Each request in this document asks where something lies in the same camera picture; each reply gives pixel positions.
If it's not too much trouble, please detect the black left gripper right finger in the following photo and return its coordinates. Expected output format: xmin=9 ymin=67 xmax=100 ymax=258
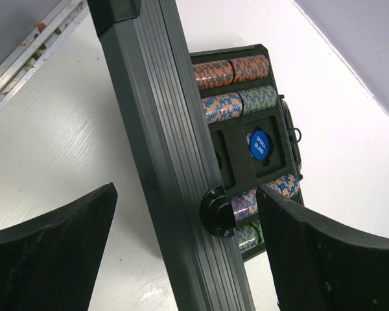
xmin=257 ymin=186 xmax=389 ymax=310

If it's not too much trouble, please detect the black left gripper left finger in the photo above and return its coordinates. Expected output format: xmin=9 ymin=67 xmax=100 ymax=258
xmin=0 ymin=183 xmax=118 ymax=310

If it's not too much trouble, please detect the blue small blind button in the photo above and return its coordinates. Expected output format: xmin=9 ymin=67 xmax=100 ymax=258
xmin=250 ymin=130 xmax=270 ymax=161

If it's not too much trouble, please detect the black poker chip case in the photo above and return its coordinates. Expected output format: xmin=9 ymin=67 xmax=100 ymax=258
xmin=88 ymin=0 xmax=301 ymax=310

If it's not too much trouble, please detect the blue green poker chip stack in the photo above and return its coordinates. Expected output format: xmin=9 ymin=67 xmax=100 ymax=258
xmin=237 ymin=85 xmax=277 ymax=115

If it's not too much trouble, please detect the green blue chip row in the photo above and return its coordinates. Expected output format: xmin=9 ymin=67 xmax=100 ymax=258
xmin=235 ymin=220 xmax=264 ymax=253

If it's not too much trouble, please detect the purple chip row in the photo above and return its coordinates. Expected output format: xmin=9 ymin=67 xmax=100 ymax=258
xmin=231 ymin=174 xmax=300 ymax=226

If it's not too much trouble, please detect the orange blue chip stack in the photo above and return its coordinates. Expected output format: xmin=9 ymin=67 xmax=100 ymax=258
xmin=202 ymin=92 xmax=243 ymax=124

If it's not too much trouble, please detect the orange black chip row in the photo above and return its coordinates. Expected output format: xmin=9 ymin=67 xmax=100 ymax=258
xmin=192 ymin=54 xmax=270 ymax=91

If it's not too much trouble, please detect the aluminium frame rail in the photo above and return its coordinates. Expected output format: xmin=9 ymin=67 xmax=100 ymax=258
xmin=0 ymin=0 xmax=89 ymax=112

